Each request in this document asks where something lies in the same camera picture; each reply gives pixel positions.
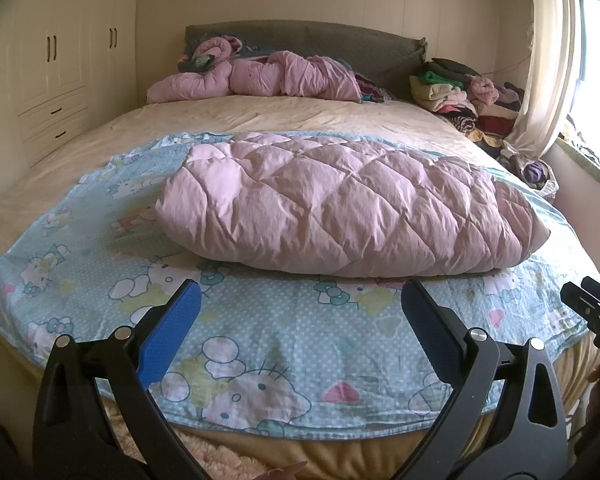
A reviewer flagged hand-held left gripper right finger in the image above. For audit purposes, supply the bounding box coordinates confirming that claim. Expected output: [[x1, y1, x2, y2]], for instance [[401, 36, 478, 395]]
[[401, 278, 569, 480]]

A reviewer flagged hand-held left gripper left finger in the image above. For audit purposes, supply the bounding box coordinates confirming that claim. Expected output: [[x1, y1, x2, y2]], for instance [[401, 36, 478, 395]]
[[32, 277, 212, 480]]

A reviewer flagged pink quilted jacket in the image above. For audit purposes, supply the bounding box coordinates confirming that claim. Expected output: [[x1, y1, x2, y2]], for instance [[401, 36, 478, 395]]
[[155, 131, 552, 279]]

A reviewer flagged pile of folded clothes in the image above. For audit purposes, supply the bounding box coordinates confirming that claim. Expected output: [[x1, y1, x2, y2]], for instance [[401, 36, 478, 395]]
[[409, 57, 527, 149]]

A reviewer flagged blue cartoon printed blanket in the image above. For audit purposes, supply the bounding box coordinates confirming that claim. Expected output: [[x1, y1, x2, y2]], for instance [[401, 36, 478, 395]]
[[0, 131, 600, 433]]

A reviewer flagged patterned windowsill cloth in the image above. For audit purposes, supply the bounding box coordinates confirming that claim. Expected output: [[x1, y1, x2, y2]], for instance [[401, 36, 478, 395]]
[[555, 127, 600, 187]]

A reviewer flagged purple cloth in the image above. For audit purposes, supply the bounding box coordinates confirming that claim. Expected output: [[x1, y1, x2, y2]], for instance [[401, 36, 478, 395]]
[[522, 160, 561, 197]]

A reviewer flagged fluffy beige rug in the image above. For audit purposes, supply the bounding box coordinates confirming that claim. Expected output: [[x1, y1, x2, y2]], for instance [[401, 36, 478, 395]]
[[100, 402, 283, 480]]

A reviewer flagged bed with beige sheet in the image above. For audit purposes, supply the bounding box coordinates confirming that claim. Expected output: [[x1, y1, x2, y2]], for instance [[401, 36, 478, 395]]
[[0, 95, 600, 480]]

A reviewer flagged cream curtain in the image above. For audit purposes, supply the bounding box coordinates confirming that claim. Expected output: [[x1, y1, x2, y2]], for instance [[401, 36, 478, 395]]
[[502, 0, 589, 162]]

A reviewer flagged striped colourful garment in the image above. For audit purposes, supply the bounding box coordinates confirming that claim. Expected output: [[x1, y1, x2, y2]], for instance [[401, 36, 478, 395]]
[[355, 74, 394, 104]]

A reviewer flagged dark green cloth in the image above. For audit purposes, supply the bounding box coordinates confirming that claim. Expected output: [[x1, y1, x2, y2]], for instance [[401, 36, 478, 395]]
[[177, 53, 217, 73]]

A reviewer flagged crumpled pink padded coat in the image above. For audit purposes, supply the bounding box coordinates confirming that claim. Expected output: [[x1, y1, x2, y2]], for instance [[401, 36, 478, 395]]
[[146, 51, 364, 105]]

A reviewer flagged pink fleece garment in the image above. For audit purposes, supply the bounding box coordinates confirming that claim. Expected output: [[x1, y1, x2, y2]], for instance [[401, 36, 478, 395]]
[[190, 36, 244, 62]]

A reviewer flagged cream wardrobe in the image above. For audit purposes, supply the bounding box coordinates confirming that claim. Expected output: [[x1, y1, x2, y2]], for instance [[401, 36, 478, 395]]
[[0, 0, 144, 196]]

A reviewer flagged grey padded headboard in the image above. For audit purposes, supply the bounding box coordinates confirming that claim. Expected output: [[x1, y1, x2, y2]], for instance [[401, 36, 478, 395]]
[[184, 21, 428, 94]]

